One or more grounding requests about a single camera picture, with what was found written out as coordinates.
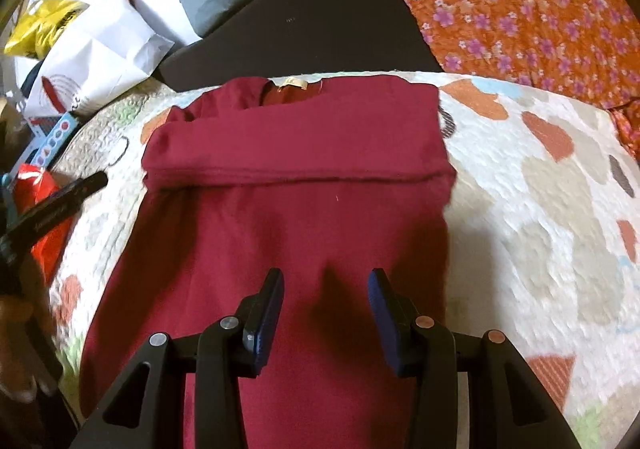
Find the dark red garment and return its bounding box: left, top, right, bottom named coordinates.
left=79, top=76, right=456, bottom=448

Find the person's left hand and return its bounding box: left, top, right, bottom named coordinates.
left=1, top=255, right=63, bottom=405

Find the red plastic bag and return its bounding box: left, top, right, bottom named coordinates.
left=12, top=164, right=73, bottom=287

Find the blue shapes toy box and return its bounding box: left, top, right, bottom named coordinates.
left=12, top=112, right=81, bottom=172

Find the quilted heart pattern bedspread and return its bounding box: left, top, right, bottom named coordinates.
left=50, top=72, right=639, bottom=448

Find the yellow plastic bag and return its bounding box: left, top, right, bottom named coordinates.
left=3, top=0, right=89, bottom=60

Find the dark brown cushion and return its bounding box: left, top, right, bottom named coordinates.
left=154, top=0, right=442, bottom=92

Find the orange floral fabric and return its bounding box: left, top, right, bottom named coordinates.
left=404, top=0, right=639, bottom=157

